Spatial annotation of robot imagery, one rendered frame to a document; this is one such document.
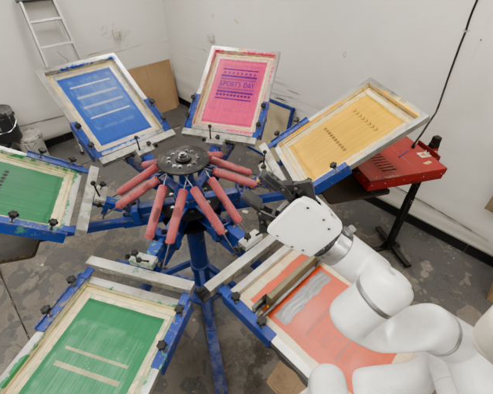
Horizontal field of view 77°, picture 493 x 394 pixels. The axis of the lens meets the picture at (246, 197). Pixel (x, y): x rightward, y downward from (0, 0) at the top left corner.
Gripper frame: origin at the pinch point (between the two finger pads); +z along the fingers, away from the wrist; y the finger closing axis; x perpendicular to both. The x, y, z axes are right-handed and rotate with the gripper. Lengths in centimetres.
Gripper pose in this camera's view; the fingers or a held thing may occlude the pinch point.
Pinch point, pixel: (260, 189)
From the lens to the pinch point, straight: 54.9
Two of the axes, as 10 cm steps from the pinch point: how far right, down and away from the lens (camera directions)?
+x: 2.3, -5.0, 8.3
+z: -7.9, -5.9, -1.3
